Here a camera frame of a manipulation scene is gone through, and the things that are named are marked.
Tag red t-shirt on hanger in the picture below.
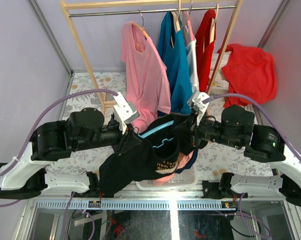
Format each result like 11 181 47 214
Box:
195 9 216 92

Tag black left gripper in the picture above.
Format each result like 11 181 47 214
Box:
75 116 144 155

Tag red cloth pile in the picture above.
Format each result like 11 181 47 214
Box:
221 43 278 105

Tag wooden hanger under red shirt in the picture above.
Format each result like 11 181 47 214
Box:
203 2 219 53

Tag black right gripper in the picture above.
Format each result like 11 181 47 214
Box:
169 108 241 148

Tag white plastic laundry basket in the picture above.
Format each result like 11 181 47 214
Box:
136 166 198 191

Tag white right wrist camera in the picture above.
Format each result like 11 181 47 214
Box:
187 90 210 126

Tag pink t-shirt on hanger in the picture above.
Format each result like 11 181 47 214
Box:
121 21 171 132

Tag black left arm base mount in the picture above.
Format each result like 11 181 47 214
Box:
85 171 115 199

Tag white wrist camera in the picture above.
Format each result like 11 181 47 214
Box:
113 92 140 135
187 90 210 126

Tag blue t-shirt on hanger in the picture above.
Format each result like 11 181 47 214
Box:
157 12 193 115

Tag black printed t-shirt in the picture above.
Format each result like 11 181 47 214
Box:
99 114 196 193

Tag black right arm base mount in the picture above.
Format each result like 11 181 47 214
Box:
202 172 236 200

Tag white and pink hung shirt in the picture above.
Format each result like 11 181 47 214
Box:
180 11 199 93

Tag wooden hanger under pink shirt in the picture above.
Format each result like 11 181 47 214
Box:
132 9 149 40

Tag white slotted cable duct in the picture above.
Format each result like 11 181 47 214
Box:
36 199 236 211

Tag blue plastic hanger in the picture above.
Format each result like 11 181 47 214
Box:
138 120 174 149

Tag wooden hanger under blue shirt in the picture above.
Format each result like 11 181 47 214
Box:
170 11 181 48

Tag salmon pink shirt in basket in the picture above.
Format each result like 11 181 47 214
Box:
152 151 194 186

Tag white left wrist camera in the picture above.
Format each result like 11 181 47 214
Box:
113 92 140 135

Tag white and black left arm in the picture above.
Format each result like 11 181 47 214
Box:
0 107 142 200

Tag navy garment in basket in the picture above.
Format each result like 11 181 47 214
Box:
176 148 199 174

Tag wooden clothes rack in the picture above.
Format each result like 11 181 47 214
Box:
59 0 244 117

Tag floral patterned floor mat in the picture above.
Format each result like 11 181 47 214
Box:
47 72 272 180

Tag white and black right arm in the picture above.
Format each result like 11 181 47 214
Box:
172 105 301 207

